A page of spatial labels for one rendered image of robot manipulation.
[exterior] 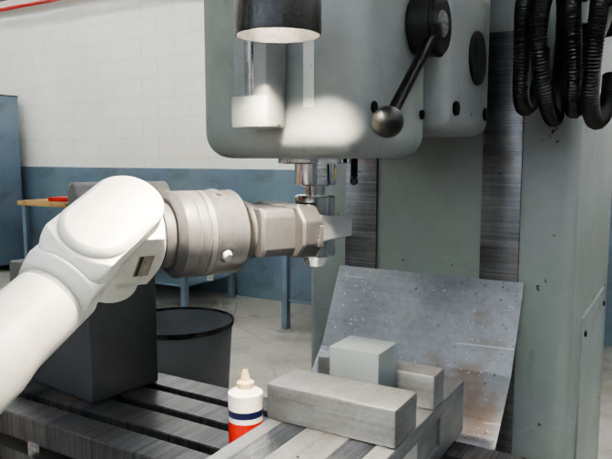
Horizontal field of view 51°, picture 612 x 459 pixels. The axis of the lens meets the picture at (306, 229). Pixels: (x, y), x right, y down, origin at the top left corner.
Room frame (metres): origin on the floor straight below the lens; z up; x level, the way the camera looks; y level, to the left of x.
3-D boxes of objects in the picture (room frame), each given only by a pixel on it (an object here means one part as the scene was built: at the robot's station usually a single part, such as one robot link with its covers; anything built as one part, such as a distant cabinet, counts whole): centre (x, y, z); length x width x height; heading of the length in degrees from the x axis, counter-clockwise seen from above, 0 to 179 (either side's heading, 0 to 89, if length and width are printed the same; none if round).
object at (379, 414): (0.66, -0.04, 1.05); 0.15 x 0.06 x 0.04; 60
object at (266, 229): (0.69, 0.07, 1.23); 0.13 x 0.12 x 0.10; 34
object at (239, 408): (0.72, 0.07, 1.01); 0.04 x 0.04 x 0.11
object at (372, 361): (0.71, -0.07, 1.07); 0.06 x 0.05 x 0.06; 60
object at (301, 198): (0.74, -0.01, 1.26); 0.05 x 0.05 x 0.01
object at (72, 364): (1.00, 0.36, 1.06); 0.22 x 0.12 x 0.20; 52
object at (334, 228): (0.71, -0.03, 1.23); 0.06 x 0.02 x 0.03; 124
